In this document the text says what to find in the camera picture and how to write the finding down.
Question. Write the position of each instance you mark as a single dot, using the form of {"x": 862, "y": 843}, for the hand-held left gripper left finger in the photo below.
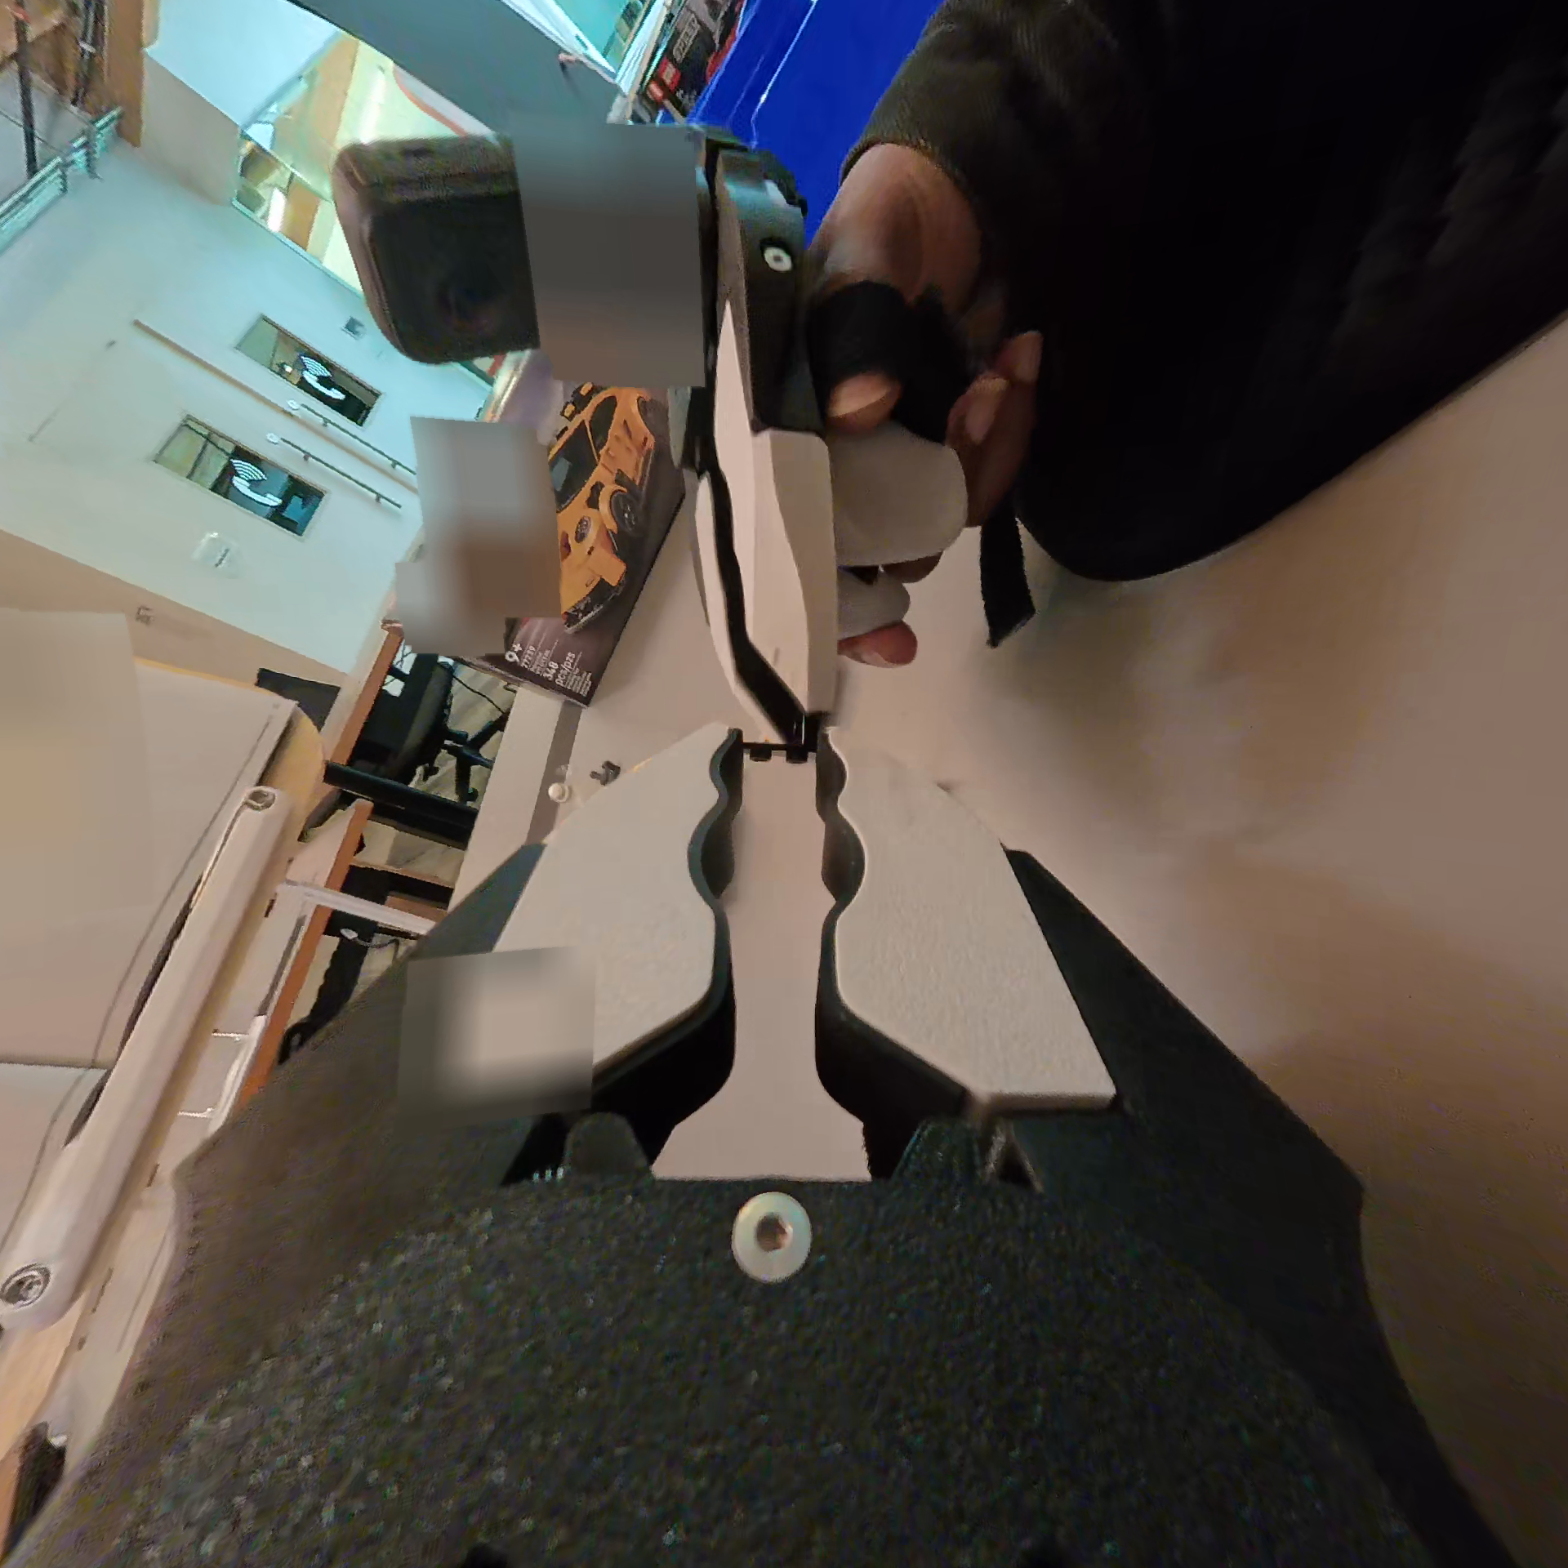
{"x": 638, "y": 883}

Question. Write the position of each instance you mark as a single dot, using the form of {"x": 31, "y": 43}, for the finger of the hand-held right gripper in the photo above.
{"x": 714, "y": 552}
{"x": 790, "y": 552}

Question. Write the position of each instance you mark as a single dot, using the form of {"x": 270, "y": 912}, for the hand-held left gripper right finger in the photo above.
{"x": 956, "y": 957}

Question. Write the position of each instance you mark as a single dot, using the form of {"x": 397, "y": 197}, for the small black brick piece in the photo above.
{"x": 777, "y": 745}

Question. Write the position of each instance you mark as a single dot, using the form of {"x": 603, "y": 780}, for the grey desk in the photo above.
{"x": 1224, "y": 857}

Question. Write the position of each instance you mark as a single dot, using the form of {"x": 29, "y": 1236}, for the person's right hand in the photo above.
{"x": 906, "y": 222}

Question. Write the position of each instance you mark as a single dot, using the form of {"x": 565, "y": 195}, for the yellow car toy box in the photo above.
{"x": 612, "y": 515}

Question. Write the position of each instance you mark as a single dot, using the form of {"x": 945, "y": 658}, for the black office chair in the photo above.
{"x": 422, "y": 724}

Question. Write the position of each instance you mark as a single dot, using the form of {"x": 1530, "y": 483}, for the blue plastic bin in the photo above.
{"x": 808, "y": 63}

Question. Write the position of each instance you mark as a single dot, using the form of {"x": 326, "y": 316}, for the dark toy box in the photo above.
{"x": 687, "y": 55}

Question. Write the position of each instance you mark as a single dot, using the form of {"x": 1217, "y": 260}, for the wooden table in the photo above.
{"x": 350, "y": 736}

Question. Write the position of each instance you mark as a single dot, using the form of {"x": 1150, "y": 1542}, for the phone sign door window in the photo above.
{"x": 312, "y": 374}
{"x": 245, "y": 475}

